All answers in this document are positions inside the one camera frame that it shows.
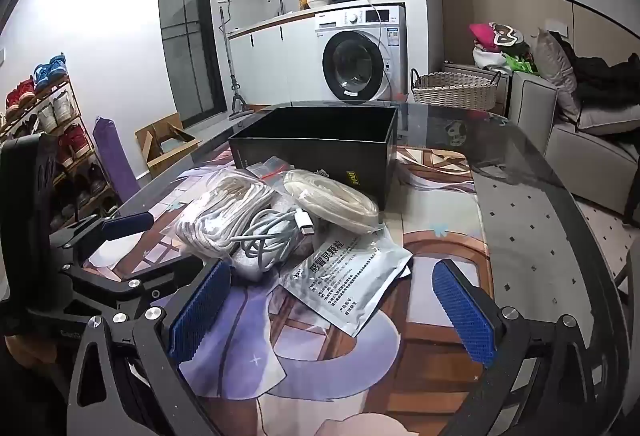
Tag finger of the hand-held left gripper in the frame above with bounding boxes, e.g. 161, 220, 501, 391
59, 260, 213, 317
50, 212, 155, 261

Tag wicker laundry basket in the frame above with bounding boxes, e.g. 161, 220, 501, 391
410, 68, 501, 111

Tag white base cabinets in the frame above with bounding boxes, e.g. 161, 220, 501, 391
227, 13, 323, 109

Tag face print cushion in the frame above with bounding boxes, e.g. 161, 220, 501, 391
487, 22, 526, 45

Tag cardboard box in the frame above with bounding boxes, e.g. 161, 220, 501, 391
135, 112, 203, 177

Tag white cloth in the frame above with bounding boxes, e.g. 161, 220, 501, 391
472, 46, 513, 74

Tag black jacket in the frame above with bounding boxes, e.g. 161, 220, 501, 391
550, 32, 640, 109

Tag cream cable coil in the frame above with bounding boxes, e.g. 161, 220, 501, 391
282, 169, 381, 235

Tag printed desk mat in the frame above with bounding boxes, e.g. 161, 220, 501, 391
85, 143, 496, 436

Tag pink cloth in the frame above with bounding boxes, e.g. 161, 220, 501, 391
470, 23, 497, 49

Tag white charging cable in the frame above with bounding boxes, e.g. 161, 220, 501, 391
230, 208, 317, 277

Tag black box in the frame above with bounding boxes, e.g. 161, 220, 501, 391
227, 106, 398, 211

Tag upright grey pillow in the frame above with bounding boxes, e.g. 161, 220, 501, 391
530, 30, 583, 121

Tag white washing machine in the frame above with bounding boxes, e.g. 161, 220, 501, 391
314, 6, 408, 104

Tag green bag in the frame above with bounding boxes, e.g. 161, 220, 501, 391
505, 53, 537, 75

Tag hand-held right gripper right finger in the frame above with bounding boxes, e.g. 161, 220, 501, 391
431, 258, 601, 436

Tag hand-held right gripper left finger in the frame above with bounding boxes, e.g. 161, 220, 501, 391
67, 258, 236, 436

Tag floor mop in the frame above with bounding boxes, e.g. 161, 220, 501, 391
217, 6, 253, 119

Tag wooden shoe rack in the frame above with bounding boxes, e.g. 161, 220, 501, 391
0, 73, 121, 231

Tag shoe rack with shoes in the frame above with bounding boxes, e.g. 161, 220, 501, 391
0, 52, 118, 231

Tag white rope bundle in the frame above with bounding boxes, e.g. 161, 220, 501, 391
172, 168, 281, 261

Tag flat grey cushion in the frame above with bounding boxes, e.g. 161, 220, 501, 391
575, 103, 640, 137

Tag red strip zip bag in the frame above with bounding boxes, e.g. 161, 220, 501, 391
245, 157, 296, 181

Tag black framed glass door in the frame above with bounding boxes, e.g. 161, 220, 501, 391
157, 0, 226, 129

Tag grey sofa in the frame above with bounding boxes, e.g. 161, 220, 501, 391
507, 70, 640, 217

